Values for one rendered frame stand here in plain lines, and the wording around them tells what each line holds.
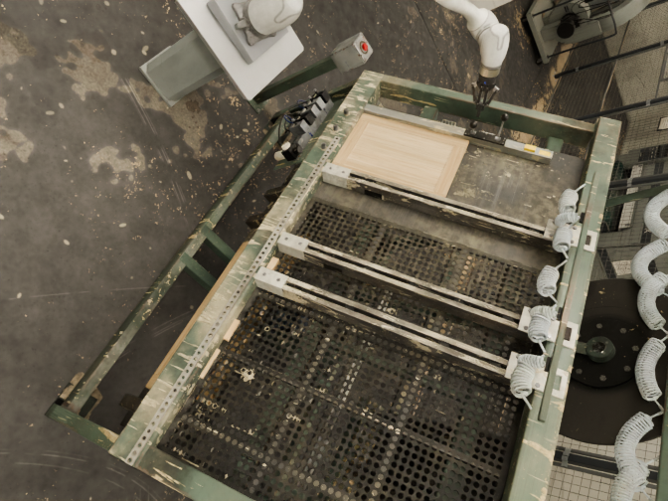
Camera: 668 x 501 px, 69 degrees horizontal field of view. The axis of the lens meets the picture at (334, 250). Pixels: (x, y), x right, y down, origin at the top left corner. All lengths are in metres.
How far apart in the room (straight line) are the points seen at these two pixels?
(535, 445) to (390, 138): 1.53
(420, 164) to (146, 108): 1.51
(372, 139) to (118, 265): 1.43
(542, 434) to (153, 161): 2.25
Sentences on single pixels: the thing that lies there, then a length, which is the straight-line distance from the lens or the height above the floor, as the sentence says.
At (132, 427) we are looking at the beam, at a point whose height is 0.84.
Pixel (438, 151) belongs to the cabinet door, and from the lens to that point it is 2.48.
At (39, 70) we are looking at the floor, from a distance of 2.81.
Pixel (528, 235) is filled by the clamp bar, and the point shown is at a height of 1.69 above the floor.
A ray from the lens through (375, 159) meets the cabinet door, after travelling 2.42.
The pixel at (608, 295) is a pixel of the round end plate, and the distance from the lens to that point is 2.58.
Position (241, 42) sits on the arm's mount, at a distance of 2.37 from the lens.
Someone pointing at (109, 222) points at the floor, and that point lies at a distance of 2.73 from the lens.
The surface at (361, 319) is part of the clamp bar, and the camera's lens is 1.85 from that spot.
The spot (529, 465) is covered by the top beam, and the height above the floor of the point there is 1.86.
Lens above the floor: 2.53
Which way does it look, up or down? 45 degrees down
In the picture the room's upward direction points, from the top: 85 degrees clockwise
